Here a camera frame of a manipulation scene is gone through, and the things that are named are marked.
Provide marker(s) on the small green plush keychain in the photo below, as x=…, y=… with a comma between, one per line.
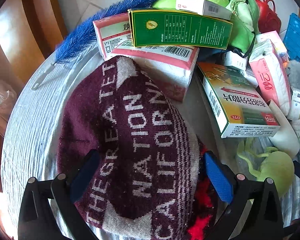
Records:
x=272, y=164

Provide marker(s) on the green yellow medicine box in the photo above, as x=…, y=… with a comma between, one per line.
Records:
x=238, y=108

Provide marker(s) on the green plush frog toy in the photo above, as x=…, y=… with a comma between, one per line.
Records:
x=244, y=18

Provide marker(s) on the grey fluffy plush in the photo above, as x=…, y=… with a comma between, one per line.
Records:
x=293, y=70

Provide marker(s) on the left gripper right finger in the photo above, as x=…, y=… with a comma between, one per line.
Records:
x=220, y=176

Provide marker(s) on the blue feather duster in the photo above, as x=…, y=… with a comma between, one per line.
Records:
x=84, y=34

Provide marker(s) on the long white barcode box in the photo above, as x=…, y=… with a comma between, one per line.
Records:
x=204, y=8

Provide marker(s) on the white cardboard tube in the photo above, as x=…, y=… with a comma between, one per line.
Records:
x=285, y=139

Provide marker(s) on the blue plastic crate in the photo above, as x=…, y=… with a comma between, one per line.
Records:
x=292, y=38

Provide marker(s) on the green rectangular box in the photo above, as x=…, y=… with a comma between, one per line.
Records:
x=156, y=27

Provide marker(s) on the red mini suitcase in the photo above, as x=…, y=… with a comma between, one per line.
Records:
x=268, y=19

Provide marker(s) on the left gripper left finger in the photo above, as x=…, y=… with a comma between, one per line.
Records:
x=84, y=175

